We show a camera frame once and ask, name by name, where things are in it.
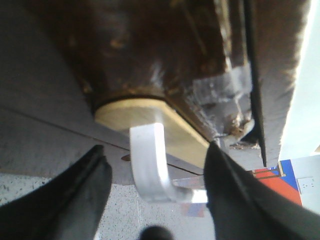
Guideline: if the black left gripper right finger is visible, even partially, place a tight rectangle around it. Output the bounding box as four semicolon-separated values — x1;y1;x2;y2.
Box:
204;142;320;240

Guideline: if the wooden drawer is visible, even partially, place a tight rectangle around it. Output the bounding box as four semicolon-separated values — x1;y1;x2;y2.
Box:
25;0;312;170

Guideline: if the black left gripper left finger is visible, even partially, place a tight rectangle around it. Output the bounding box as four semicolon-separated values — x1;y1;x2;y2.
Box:
0;145;112;240

